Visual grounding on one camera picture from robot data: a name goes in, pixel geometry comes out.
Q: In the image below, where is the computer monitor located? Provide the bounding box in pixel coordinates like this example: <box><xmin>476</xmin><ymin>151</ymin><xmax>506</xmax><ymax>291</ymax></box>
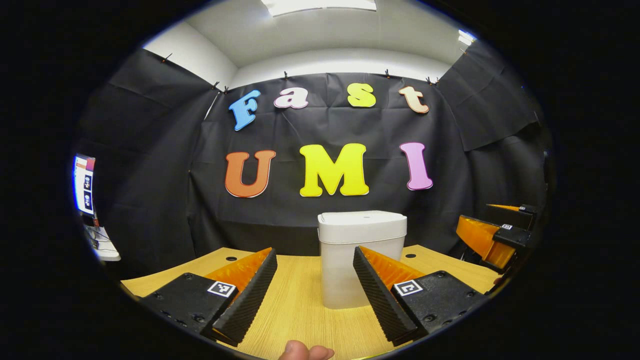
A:
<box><xmin>72</xmin><ymin>154</ymin><xmax>96</xmax><ymax>217</ymax></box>

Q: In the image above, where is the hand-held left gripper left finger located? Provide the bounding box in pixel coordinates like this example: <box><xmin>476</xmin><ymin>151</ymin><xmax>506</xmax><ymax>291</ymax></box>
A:
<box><xmin>140</xmin><ymin>247</ymin><xmax>279</xmax><ymax>347</ymax></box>

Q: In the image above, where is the wooden desktop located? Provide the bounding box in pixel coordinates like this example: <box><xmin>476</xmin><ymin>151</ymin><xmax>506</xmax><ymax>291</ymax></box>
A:
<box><xmin>120</xmin><ymin>244</ymin><xmax>501</xmax><ymax>360</ymax></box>

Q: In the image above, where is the white desktop garbage bin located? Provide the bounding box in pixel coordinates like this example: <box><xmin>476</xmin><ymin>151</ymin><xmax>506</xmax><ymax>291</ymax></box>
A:
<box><xmin>317</xmin><ymin>210</ymin><xmax>408</xmax><ymax>310</ymax></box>

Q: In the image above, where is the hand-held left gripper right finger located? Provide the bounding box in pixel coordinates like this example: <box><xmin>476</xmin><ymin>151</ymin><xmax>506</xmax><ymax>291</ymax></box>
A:
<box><xmin>352</xmin><ymin>245</ymin><xmax>488</xmax><ymax>347</ymax></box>

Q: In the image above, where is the white side table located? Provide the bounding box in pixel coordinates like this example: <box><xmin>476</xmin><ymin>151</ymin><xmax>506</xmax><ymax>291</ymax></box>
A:
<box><xmin>82</xmin><ymin>224</ymin><xmax>122</xmax><ymax>262</ymax></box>

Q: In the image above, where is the black backdrop cloth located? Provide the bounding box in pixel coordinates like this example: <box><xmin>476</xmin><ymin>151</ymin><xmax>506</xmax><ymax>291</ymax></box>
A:
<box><xmin>75</xmin><ymin>40</ymin><xmax>556</xmax><ymax>278</ymax></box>

